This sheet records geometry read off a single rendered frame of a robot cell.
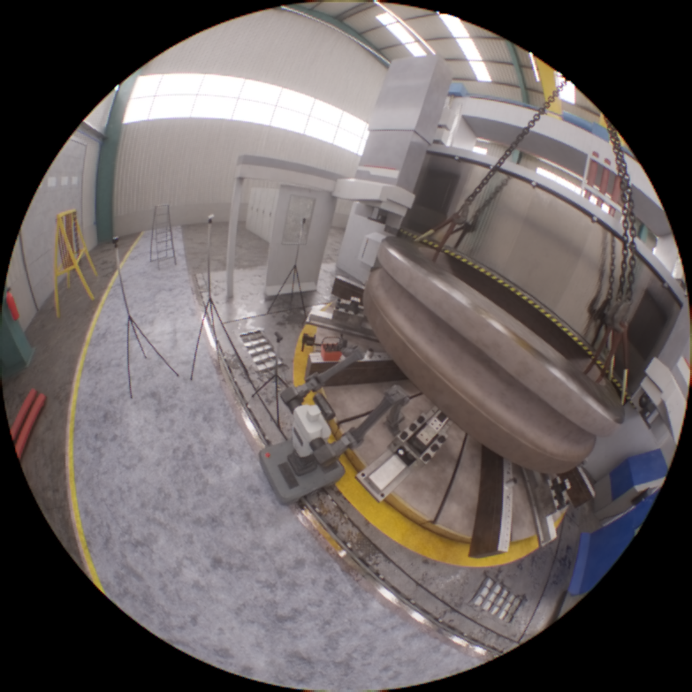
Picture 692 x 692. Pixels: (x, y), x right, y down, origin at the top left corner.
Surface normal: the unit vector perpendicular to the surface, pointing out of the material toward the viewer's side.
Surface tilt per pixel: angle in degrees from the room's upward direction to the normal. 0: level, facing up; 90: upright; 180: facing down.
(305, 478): 0
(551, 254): 90
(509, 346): 90
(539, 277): 90
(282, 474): 0
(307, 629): 0
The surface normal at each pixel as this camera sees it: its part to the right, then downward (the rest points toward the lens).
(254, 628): 0.25, -0.77
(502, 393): -0.65, 0.32
